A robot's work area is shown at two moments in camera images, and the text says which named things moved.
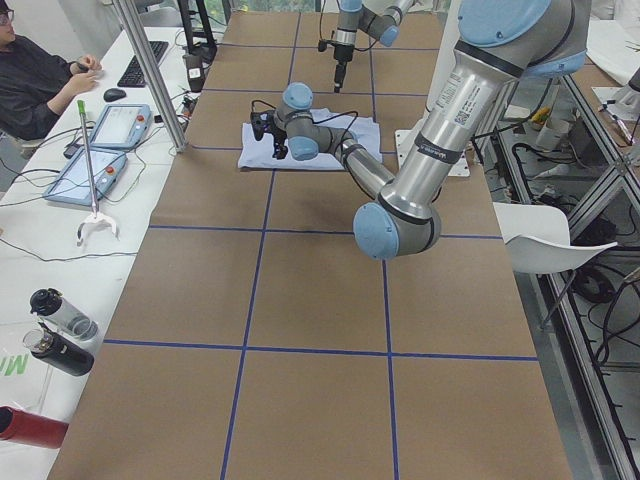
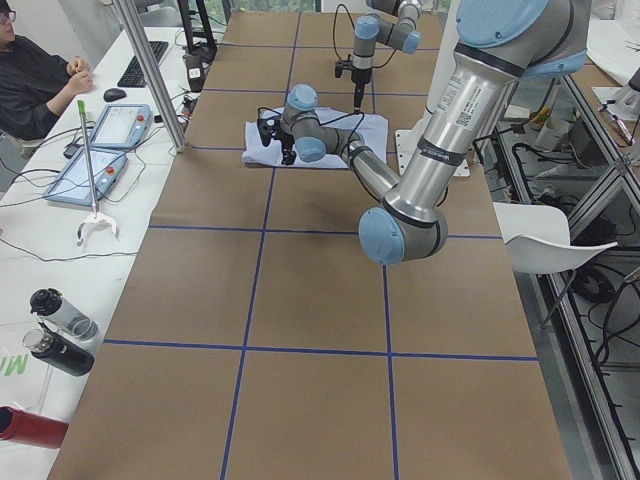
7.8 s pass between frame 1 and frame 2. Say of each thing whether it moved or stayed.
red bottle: stayed
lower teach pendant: stayed
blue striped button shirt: moved
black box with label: stayed
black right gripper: moved
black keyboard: stayed
